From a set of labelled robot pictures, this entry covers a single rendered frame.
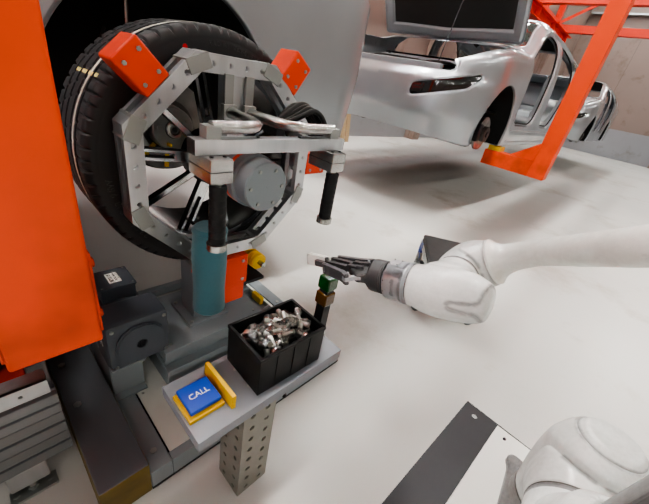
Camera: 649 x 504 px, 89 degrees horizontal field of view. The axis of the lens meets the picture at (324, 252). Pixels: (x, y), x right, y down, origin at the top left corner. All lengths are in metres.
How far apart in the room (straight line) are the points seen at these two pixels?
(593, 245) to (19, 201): 0.91
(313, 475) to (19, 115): 1.16
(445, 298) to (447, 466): 0.54
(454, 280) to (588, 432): 0.34
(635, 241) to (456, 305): 0.26
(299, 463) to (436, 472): 0.46
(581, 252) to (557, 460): 0.37
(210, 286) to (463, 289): 0.62
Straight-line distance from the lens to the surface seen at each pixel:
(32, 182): 0.72
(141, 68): 0.83
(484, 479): 0.98
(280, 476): 1.27
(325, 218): 0.94
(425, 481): 1.02
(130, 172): 0.86
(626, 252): 0.63
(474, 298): 0.65
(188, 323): 1.35
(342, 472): 1.31
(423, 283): 0.67
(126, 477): 1.16
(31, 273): 0.78
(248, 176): 0.82
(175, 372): 1.31
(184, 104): 1.45
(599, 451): 0.79
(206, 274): 0.91
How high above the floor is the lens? 1.13
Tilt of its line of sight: 28 degrees down
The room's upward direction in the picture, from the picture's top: 11 degrees clockwise
